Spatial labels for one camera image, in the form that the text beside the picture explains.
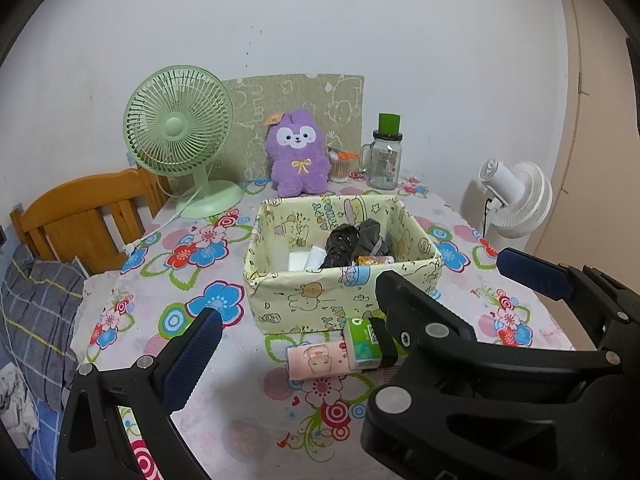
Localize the floral tablecloth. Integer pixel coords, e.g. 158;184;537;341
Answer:
70;175;576;480

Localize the blue checked bedsheet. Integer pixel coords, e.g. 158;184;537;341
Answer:
0;355;68;480

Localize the black fan cable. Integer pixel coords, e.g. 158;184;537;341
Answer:
481;197;501;238

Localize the yellow printed storage box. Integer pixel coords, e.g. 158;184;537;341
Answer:
243;194;443;336

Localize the beige cabinet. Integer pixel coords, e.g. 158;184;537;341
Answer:
520;0;640;311

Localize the white crumpled cloth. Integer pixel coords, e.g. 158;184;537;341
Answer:
0;362;40;450

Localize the dark grey cloth bundle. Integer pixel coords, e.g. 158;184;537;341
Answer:
356;218;397;257

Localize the green printed cardboard sheet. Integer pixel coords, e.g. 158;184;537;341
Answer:
221;74;364;183

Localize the white circulator fan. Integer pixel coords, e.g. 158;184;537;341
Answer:
479;158;553;239

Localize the pink tissue packet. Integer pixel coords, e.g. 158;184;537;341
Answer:
286;340;352;382

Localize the purple plush toy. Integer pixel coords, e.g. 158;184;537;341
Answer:
265;107;331;198

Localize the green desk fan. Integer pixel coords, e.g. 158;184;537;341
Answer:
123;64;245;220

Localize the white towel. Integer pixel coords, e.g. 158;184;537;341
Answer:
287;245;327;272

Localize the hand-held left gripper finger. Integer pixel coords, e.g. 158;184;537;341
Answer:
55;307;224;480

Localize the glass jar mug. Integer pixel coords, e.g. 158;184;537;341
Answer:
361;130;403;191

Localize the grey plaid pillow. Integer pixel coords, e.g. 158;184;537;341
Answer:
0;245;86;413

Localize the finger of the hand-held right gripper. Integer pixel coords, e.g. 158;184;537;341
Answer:
360;270;640;480
496;247;640;356

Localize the green tissue packet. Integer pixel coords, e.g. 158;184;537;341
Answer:
343;317;416;372

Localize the cotton swab jar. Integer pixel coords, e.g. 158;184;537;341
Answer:
327;146;362;183

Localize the white fan cable with plug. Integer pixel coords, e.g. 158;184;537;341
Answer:
122;187;201;256

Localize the black cloth bundle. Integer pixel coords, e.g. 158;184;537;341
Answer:
320;225;362;268

